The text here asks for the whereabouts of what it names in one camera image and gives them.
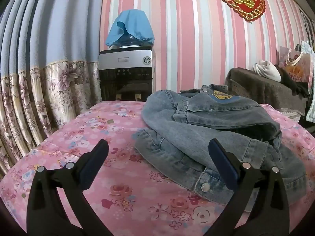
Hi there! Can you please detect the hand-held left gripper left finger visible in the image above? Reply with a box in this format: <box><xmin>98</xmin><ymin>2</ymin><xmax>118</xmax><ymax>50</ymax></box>
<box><xmin>27</xmin><ymin>139</ymin><xmax>114</xmax><ymax>236</ymax></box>

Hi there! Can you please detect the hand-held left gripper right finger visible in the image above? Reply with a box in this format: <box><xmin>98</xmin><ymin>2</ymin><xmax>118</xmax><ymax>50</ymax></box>
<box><xmin>204</xmin><ymin>139</ymin><xmax>290</xmax><ymax>236</ymax></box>

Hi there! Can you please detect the blue denim jacket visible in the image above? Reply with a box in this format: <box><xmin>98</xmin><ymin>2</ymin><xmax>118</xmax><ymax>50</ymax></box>
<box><xmin>134</xmin><ymin>84</ymin><xmax>308</xmax><ymax>206</ymax></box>

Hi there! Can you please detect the pink floral bed sheet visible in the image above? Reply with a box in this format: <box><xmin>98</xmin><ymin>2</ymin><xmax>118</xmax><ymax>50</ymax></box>
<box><xmin>0</xmin><ymin>100</ymin><xmax>315</xmax><ymax>236</ymax></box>

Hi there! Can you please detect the striped cloth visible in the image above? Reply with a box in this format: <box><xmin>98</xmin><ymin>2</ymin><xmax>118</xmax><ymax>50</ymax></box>
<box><xmin>278</xmin><ymin>108</ymin><xmax>299</xmax><ymax>123</ymax></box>

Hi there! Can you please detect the brown blanket covered furniture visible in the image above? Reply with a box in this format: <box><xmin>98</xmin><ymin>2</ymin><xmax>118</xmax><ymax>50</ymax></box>
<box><xmin>225</xmin><ymin>67</ymin><xmax>309</xmax><ymax>116</ymax></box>

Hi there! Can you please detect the white cloth bundle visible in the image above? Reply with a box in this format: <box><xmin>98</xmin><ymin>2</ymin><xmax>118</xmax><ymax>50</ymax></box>
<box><xmin>252</xmin><ymin>60</ymin><xmax>282</xmax><ymax>82</ymax></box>

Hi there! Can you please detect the black cloth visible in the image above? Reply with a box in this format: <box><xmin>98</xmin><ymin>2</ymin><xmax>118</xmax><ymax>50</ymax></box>
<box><xmin>274</xmin><ymin>65</ymin><xmax>312</xmax><ymax>99</ymax></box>

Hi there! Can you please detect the silver black water dispenser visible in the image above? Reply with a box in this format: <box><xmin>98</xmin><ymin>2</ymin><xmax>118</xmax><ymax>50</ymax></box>
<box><xmin>98</xmin><ymin>46</ymin><xmax>157</xmax><ymax>102</ymax></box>

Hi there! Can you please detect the pink printed gift bag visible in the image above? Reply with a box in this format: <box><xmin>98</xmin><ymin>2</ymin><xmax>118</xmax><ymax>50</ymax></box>
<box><xmin>278</xmin><ymin>46</ymin><xmax>312</xmax><ymax>83</ymax></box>

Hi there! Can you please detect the blue curtain with floral hem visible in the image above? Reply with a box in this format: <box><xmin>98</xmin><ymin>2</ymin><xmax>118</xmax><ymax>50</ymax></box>
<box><xmin>0</xmin><ymin>0</ymin><xmax>106</xmax><ymax>177</ymax></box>

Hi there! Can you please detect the clear water jug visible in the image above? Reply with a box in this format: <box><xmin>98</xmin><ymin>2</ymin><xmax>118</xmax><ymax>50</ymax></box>
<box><xmin>112</xmin><ymin>36</ymin><xmax>145</xmax><ymax>48</ymax></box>

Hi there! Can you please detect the white quilted cloth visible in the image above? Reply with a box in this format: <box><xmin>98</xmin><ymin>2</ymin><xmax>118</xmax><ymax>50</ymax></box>
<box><xmin>299</xmin><ymin>41</ymin><xmax>315</xmax><ymax>54</ymax></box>

